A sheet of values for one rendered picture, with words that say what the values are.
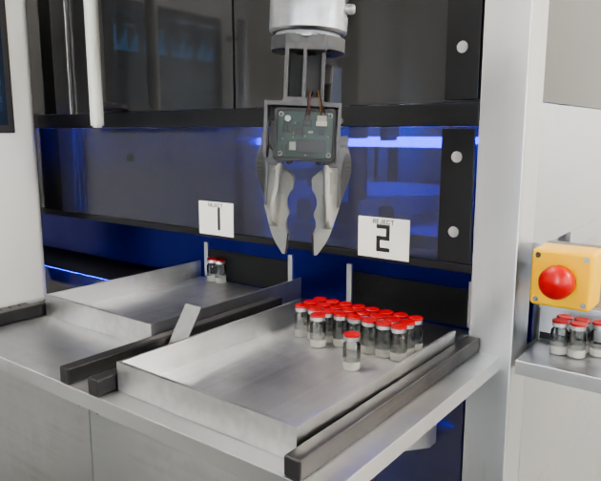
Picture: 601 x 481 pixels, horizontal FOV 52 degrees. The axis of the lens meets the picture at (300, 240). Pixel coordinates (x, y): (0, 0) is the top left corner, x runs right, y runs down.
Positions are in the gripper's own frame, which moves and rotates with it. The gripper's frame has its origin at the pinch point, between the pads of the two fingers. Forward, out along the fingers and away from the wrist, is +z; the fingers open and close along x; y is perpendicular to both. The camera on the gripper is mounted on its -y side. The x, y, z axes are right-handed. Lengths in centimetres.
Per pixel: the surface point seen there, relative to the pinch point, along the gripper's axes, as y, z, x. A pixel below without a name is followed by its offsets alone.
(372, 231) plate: -26.7, 2.3, 9.3
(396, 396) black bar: 1.7, 15.8, 10.9
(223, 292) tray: -46, 18, -16
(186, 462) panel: -52, 55, -23
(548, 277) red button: -9.3, 4.3, 29.1
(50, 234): -90, 16, -68
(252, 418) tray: 9.4, 15.7, -3.4
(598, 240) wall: -275, 34, 148
